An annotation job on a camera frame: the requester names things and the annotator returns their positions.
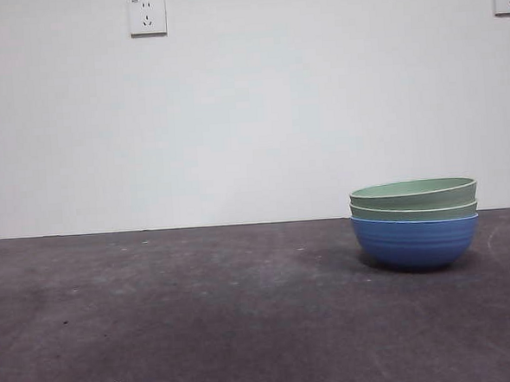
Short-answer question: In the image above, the pale green ribbed bowl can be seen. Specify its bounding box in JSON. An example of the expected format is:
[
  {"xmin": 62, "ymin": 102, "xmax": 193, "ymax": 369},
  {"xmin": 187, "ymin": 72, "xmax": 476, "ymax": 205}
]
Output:
[
  {"xmin": 348, "ymin": 175, "xmax": 481, "ymax": 214},
  {"xmin": 348, "ymin": 194, "xmax": 480, "ymax": 227}
]

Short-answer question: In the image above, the blue ribbed bowl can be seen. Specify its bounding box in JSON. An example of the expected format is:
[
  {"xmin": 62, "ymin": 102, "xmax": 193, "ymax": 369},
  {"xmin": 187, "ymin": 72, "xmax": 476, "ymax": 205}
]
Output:
[{"xmin": 349, "ymin": 208, "xmax": 483, "ymax": 277}]

